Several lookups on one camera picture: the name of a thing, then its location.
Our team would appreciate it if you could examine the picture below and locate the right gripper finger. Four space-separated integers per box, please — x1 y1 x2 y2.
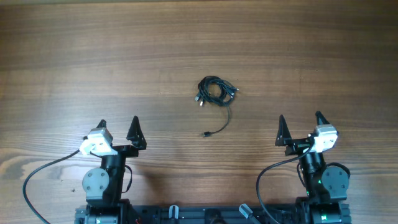
275 114 292 146
315 111 330 126

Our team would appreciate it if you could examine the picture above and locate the black USB cable coil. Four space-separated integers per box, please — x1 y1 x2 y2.
194 75 240 107

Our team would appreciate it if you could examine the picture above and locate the black USB cable thin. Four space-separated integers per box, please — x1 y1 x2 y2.
195 76 239 106

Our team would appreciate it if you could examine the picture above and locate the black USB cable long tail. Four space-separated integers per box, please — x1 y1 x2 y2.
201 105 231 138

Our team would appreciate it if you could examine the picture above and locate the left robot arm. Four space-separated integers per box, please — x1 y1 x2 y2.
74 116 147 224

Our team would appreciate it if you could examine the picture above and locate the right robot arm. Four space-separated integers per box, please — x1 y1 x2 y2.
275 111 352 224

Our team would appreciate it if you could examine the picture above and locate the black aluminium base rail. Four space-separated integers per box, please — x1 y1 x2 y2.
74 202 352 224

